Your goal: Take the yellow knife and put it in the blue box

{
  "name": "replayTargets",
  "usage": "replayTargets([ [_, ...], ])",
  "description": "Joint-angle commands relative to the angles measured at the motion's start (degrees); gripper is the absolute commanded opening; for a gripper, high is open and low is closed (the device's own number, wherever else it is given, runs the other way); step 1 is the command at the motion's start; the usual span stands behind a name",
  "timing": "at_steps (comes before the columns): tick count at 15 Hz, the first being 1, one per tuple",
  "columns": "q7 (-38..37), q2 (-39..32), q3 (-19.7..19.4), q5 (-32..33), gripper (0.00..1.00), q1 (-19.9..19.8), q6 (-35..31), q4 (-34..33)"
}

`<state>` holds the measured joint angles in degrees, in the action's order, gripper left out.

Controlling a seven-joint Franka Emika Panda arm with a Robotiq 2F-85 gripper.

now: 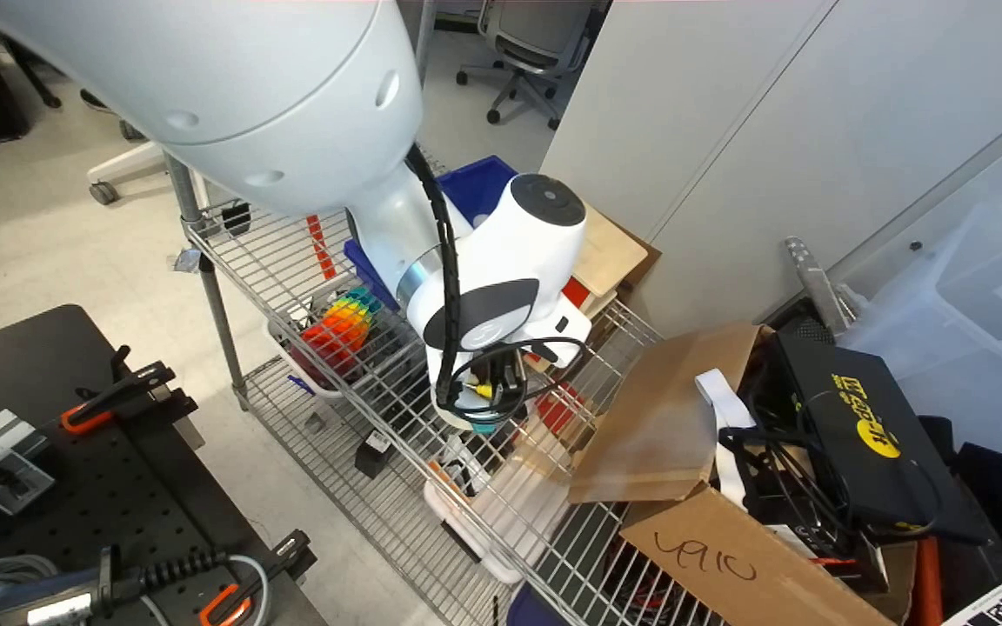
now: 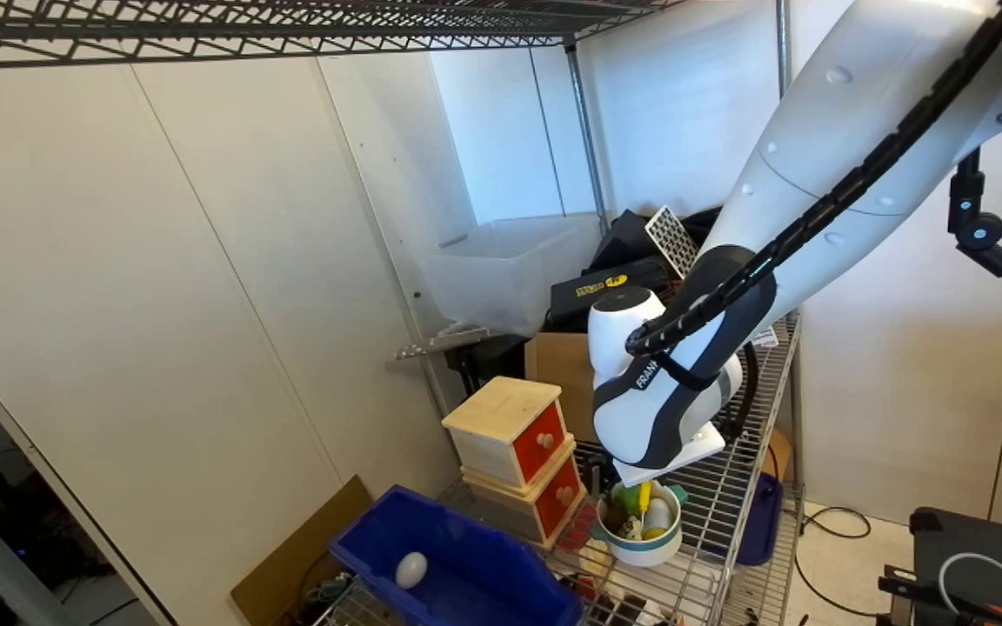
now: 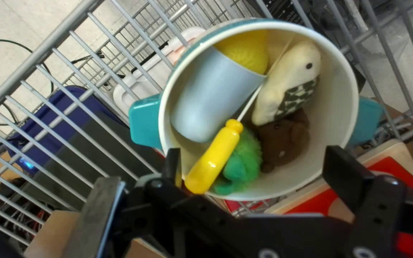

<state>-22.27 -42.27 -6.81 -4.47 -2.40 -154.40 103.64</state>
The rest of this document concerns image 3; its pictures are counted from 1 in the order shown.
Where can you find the wooden box round knob drawer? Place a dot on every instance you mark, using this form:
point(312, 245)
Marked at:
point(393, 166)

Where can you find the brown plush toy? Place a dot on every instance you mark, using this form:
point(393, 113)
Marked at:
point(283, 140)

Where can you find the yellow ball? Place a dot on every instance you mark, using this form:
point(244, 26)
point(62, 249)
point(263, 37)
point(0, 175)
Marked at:
point(244, 52)

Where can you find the white plush bird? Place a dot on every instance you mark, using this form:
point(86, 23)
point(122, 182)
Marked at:
point(287, 80)

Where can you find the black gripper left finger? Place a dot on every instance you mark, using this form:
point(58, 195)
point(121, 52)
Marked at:
point(172, 165)

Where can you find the dark blue bin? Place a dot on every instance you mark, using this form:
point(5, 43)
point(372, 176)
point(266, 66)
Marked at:
point(61, 115)

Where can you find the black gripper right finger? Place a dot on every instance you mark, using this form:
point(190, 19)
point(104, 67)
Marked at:
point(347, 173)

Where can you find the green plush toy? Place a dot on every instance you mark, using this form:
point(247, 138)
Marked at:
point(244, 165)

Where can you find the light blue cup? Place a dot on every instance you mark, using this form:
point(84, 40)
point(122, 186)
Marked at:
point(211, 95)

